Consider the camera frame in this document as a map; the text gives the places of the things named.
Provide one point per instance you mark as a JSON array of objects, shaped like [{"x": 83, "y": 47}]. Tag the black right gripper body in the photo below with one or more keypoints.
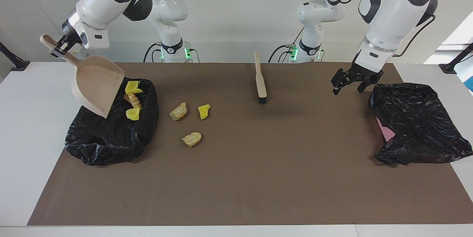
[{"x": 70, "y": 34}]

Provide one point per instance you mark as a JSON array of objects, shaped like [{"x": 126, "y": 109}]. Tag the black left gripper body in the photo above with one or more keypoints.
[{"x": 364, "y": 74}]

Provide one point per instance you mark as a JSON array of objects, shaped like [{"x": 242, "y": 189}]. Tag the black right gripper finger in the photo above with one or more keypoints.
[
  {"x": 59, "y": 48},
  {"x": 72, "y": 47}
]

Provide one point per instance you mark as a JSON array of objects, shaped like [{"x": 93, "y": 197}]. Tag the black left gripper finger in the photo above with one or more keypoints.
[
  {"x": 367, "y": 83},
  {"x": 340, "y": 78}
]

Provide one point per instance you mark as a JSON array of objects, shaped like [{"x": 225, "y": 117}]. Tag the beige plastic dustpan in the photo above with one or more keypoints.
[{"x": 96, "y": 85}]

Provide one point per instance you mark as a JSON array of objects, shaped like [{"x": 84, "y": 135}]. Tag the yellow sponge piece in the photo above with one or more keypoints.
[{"x": 133, "y": 87}]

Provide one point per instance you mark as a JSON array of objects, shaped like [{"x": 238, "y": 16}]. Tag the brown sponge piece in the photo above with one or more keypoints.
[{"x": 126, "y": 98}]

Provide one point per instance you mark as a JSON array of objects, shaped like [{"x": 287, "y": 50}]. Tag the beige brush with black bristles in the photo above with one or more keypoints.
[{"x": 260, "y": 78}]

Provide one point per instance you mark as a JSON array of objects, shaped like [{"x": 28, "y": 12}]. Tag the orange sponge piece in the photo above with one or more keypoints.
[{"x": 135, "y": 100}]

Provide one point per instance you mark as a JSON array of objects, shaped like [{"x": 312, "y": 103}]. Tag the green and yellow sponge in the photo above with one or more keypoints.
[{"x": 133, "y": 114}]

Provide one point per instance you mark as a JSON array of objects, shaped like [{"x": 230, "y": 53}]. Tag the pale beige sponge scrap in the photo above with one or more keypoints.
[
  {"x": 179, "y": 112},
  {"x": 192, "y": 139}
]

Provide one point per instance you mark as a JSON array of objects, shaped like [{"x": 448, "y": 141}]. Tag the small yellow sponge scrap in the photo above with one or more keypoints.
[{"x": 204, "y": 112}]

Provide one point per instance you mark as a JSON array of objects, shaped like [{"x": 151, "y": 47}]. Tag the pink bin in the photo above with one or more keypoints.
[{"x": 386, "y": 132}]

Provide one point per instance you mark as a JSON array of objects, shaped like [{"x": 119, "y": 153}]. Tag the black trash bag over pink bin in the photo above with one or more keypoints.
[{"x": 417, "y": 119}]

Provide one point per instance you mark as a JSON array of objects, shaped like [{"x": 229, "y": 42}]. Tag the blue object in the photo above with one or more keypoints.
[{"x": 470, "y": 83}]

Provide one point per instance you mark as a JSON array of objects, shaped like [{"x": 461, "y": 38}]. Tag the brown table mat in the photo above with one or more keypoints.
[{"x": 221, "y": 200}]

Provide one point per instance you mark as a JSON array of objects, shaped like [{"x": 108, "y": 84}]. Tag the white wall socket box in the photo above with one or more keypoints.
[{"x": 68, "y": 50}]

